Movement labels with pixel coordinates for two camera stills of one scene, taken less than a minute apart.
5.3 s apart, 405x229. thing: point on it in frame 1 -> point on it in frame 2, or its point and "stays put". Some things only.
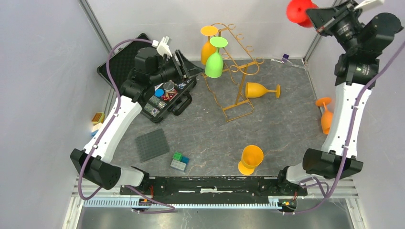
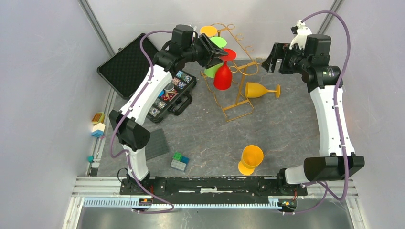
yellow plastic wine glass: x=252 y=156 stays put
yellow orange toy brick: x=99 y=117 stays put
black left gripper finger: x=187 y=68 -> x=208 y=45
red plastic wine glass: x=296 y=12 -> x=223 y=78
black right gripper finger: x=322 y=17 -> x=278 y=51
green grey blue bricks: x=179 y=162 stays put
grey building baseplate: x=152 y=144 stays put
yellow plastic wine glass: x=256 y=90 stays put
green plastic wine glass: x=214 y=67 stays put
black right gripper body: x=346 y=28 -> x=298 y=60
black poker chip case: x=167 y=98 stays put
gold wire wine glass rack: x=227 y=84 stays put
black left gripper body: x=166 y=72 -> x=197 y=53
